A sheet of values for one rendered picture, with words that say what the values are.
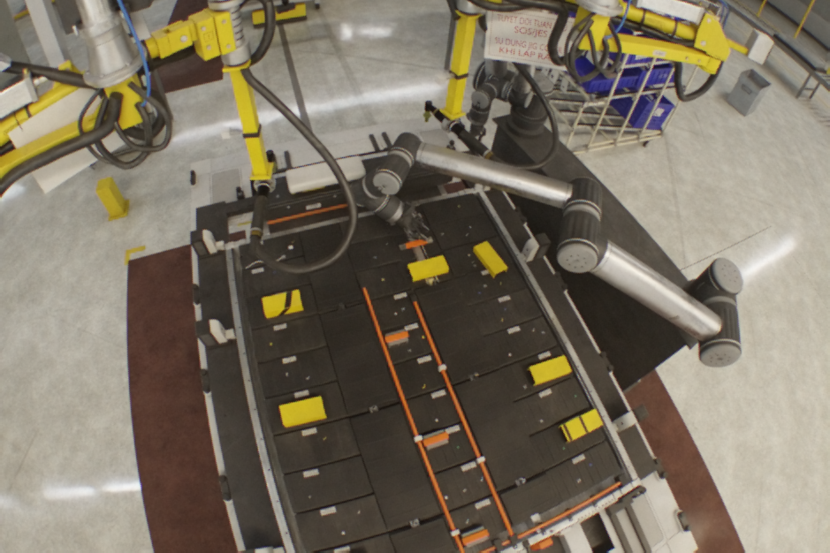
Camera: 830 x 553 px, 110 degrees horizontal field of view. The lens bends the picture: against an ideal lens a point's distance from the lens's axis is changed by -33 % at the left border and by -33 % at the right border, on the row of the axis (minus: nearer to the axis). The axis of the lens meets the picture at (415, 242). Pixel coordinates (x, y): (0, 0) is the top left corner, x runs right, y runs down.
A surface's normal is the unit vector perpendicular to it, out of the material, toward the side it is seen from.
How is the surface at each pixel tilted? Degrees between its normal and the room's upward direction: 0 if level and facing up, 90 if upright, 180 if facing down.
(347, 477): 0
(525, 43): 90
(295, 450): 0
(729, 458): 0
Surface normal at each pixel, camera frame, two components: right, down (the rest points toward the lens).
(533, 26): -0.22, 0.77
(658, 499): 0.07, -0.60
